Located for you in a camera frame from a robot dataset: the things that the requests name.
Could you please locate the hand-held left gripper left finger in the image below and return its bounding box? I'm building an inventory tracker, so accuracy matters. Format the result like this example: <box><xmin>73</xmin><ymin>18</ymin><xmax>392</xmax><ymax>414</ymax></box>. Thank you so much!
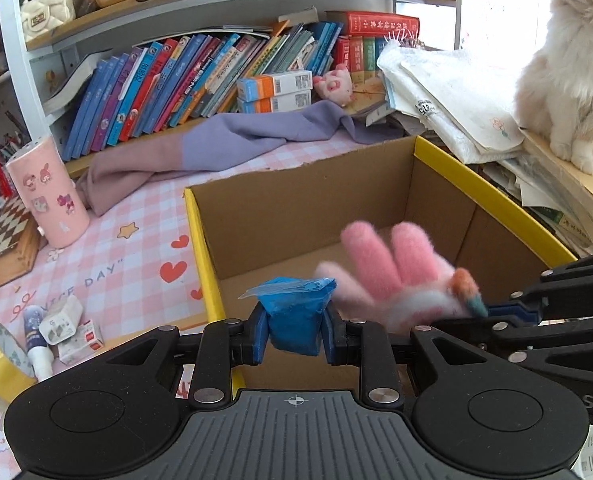
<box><xmin>101</xmin><ymin>306</ymin><xmax>268</xmax><ymax>409</ymax></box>

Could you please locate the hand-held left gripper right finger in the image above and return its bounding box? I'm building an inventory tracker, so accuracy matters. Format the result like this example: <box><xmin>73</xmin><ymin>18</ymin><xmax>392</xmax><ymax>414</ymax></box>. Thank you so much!
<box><xmin>323</xmin><ymin>306</ymin><xmax>522</xmax><ymax>408</ymax></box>

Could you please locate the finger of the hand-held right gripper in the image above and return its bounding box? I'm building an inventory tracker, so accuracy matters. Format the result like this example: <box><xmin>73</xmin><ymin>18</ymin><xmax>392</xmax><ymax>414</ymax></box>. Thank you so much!
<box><xmin>439</xmin><ymin>317</ymin><xmax>593</xmax><ymax>387</ymax></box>
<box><xmin>487</xmin><ymin>247</ymin><xmax>593</xmax><ymax>321</ymax></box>

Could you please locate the blue plastic packet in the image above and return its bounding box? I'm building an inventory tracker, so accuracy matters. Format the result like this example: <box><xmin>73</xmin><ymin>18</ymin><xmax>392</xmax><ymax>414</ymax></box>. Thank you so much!
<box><xmin>240</xmin><ymin>276</ymin><xmax>337</xmax><ymax>357</ymax></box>

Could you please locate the pink bunny plush toy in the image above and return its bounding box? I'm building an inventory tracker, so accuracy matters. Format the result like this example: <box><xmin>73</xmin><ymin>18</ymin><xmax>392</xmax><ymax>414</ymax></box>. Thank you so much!
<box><xmin>315</xmin><ymin>220</ymin><xmax>488</xmax><ymax>333</ymax></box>

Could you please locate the cardboard box with yellow rim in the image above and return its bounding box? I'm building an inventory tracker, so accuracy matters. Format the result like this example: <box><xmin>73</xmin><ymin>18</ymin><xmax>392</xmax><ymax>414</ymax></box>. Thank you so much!
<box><xmin>184</xmin><ymin>135</ymin><xmax>577</xmax><ymax>396</ymax></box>

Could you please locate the small white red box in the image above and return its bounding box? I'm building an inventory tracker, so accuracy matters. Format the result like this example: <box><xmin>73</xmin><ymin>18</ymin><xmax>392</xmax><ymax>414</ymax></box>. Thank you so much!
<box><xmin>56</xmin><ymin>319</ymin><xmax>104</xmax><ymax>365</ymax></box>

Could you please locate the white plug adapter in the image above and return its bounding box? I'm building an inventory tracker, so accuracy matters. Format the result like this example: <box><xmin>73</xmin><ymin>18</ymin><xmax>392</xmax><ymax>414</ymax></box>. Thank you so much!
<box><xmin>39</xmin><ymin>294</ymin><xmax>84</xmax><ymax>345</ymax></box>

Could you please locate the pink cylinder container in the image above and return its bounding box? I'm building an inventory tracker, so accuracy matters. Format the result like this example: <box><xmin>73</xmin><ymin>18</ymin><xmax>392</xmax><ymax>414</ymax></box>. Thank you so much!
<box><xmin>5</xmin><ymin>135</ymin><xmax>91</xmax><ymax>249</ymax></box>

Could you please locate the stack of old papers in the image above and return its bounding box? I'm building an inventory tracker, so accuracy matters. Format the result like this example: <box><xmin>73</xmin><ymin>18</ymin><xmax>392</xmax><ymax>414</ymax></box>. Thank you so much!
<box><xmin>481</xmin><ymin>130</ymin><xmax>593</xmax><ymax>256</ymax></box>

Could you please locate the purple and pink cloth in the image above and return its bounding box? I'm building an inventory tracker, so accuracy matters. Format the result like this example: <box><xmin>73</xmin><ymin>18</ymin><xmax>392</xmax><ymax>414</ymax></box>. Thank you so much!
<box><xmin>75</xmin><ymin>101</ymin><xmax>407</xmax><ymax>217</ymax></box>

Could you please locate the pile of white paper bags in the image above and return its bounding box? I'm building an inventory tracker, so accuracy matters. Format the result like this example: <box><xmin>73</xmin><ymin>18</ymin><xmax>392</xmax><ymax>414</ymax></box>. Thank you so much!
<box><xmin>377</xmin><ymin>40</ymin><xmax>527</xmax><ymax>165</ymax></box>

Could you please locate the orange white blue carton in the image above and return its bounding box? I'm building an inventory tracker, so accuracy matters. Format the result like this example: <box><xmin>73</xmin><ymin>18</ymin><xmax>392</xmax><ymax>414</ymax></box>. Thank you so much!
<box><xmin>236</xmin><ymin>70</ymin><xmax>313</xmax><ymax>101</ymax></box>
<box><xmin>237</xmin><ymin>91</ymin><xmax>312</xmax><ymax>114</ymax></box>

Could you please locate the white fluffy cat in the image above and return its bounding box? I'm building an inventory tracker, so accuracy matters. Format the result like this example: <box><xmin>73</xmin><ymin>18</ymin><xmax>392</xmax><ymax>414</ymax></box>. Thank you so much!
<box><xmin>514</xmin><ymin>0</ymin><xmax>593</xmax><ymax>177</ymax></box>

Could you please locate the pink pig plush toy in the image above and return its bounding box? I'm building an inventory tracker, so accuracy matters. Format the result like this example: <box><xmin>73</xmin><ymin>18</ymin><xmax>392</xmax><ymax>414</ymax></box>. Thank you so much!
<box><xmin>313</xmin><ymin>65</ymin><xmax>355</xmax><ymax>107</ymax></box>

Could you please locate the row of colourful books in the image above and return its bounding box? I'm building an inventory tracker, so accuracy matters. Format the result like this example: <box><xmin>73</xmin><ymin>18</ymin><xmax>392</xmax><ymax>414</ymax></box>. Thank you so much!
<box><xmin>61</xmin><ymin>20</ymin><xmax>345</xmax><ymax>161</ymax></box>

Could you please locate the wooden chess box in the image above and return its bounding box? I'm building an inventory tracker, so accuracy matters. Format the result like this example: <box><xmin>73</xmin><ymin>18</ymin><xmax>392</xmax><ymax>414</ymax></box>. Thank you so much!
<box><xmin>0</xmin><ymin>195</ymin><xmax>42</xmax><ymax>295</ymax></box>

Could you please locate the small red dictionary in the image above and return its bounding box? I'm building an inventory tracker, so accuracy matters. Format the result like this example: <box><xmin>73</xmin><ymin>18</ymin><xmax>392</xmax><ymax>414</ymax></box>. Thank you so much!
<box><xmin>334</xmin><ymin>35</ymin><xmax>365</xmax><ymax>83</ymax></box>

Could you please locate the thick red dictionary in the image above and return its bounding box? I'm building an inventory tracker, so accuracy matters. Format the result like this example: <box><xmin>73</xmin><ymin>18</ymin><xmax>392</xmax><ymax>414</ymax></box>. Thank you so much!
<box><xmin>327</xmin><ymin>10</ymin><xmax>421</xmax><ymax>39</ymax></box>

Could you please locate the white quilted handbag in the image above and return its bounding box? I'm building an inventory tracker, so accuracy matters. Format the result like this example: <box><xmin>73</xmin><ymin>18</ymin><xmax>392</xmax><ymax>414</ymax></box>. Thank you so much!
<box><xmin>19</xmin><ymin>0</ymin><xmax>76</xmax><ymax>43</ymax></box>

